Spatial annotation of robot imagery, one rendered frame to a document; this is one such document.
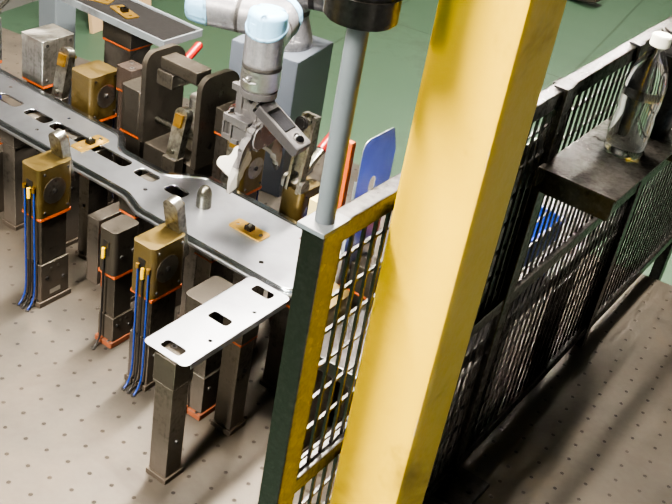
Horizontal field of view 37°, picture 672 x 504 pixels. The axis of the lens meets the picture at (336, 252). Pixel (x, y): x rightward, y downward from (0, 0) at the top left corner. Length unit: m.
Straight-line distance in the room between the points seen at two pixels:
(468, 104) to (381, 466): 0.52
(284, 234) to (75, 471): 0.62
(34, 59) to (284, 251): 0.89
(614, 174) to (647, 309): 1.15
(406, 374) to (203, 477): 0.79
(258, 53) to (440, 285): 0.83
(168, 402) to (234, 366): 0.18
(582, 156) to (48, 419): 1.11
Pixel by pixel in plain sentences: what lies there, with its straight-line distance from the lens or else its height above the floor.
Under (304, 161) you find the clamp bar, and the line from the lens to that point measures 2.12.
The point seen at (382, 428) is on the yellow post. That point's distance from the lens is 1.32.
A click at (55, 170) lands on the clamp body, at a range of 2.17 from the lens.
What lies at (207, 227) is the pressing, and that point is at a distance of 2.08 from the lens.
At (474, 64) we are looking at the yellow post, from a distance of 1.05.
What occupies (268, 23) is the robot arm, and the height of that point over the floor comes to 1.45.
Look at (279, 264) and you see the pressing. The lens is 1.99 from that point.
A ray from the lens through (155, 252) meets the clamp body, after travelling 1.92.
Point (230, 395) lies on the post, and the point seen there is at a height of 0.80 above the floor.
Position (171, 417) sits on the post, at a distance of 1.83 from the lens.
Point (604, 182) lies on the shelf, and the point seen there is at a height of 1.43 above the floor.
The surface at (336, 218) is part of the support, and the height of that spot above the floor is 1.56.
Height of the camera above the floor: 2.11
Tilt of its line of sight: 33 degrees down
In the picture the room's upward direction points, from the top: 11 degrees clockwise
